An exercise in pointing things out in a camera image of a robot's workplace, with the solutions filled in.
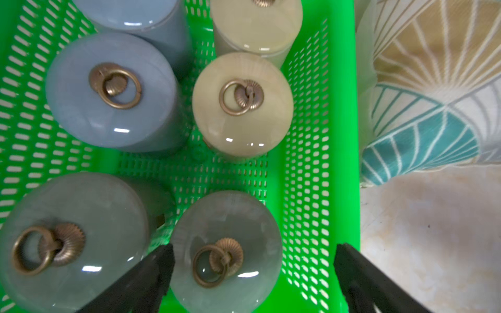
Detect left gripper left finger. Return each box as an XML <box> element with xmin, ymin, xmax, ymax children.
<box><xmin>79</xmin><ymin>243</ymin><xmax>176</xmax><ymax>312</ymax></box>

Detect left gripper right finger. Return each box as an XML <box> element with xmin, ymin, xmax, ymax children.
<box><xmin>333</xmin><ymin>243</ymin><xmax>429</xmax><ymax>313</ymax></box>

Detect grey-green tea canister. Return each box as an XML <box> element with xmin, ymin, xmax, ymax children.
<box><xmin>1</xmin><ymin>172</ymin><xmax>176</xmax><ymax>312</ymax></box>
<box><xmin>170</xmin><ymin>190</ymin><xmax>283</xmax><ymax>312</ymax></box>

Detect beige tea canister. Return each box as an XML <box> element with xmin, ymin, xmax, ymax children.
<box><xmin>192</xmin><ymin>52</ymin><xmax>294</xmax><ymax>161</ymax></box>
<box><xmin>210</xmin><ymin>0</ymin><xmax>303</xmax><ymax>69</ymax></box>

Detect green plastic perforated basket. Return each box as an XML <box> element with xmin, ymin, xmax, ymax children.
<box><xmin>1</xmin><ymin>1</ymin><xmax>360</xmax><ymax>312</ymax></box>

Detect blue-grey tea canister middle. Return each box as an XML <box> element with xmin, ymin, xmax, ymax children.
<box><xmin>45</xmin><ymin>33</ymin><xmax>190</xmax><ymax>153</ymax></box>

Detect blue-grey tea canister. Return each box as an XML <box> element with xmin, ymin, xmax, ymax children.
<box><xmin>45</xmin><ymin>33</ymin><xmax>190</xmax><ymax>153</ymax></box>
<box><xmin>74</xmin><ymin>0</ymin><xmax>194</xmax><ymax>80</ymax></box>

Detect blue-grey tea canister back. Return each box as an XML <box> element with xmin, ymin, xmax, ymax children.
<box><xmin>74</xmin><ymin>0</ymin><xmax>194</xmax><ymax>80</ymax></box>

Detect beige tea canister back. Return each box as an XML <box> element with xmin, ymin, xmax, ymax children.
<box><xmin>210</xmin><ymin>0</ymin><xmax>303</xmax><ymax>69</ymax></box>

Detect fan-pattern cushion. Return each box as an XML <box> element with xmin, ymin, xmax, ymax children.
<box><xmin>354</xmin><ymin>1</ymin><xmax>500</xmax><ymax>187</ymax></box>

